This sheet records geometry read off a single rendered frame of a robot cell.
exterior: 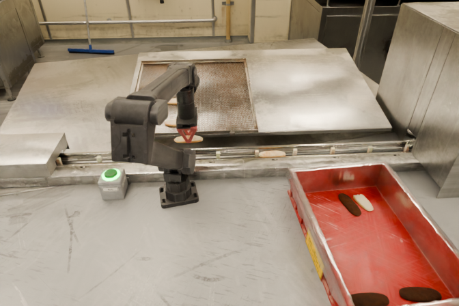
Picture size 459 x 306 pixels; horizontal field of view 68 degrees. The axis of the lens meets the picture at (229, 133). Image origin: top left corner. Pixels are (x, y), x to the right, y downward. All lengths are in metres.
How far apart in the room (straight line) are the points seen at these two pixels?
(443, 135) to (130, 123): 0.94
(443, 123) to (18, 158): 1.36
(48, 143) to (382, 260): 1.11
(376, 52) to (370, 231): 2.21
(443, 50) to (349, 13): 1.73
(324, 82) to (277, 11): 3.07
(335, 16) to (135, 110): 2.36
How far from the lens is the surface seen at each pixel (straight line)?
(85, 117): 1.64
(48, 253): 1.10
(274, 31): 4.67
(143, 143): 0.69
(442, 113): 1.25
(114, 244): 1.05
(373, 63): 3.17
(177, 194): 1.07
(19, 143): 1.39
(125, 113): 0.69
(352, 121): 1.43
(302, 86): 1.56
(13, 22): 4.06
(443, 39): 1.26
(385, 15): 3.04
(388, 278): 1.02
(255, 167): 1.17
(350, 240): 1.06
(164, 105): 0.72
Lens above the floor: 1.61
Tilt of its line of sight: 34 degrees down
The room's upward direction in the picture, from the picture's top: straight up
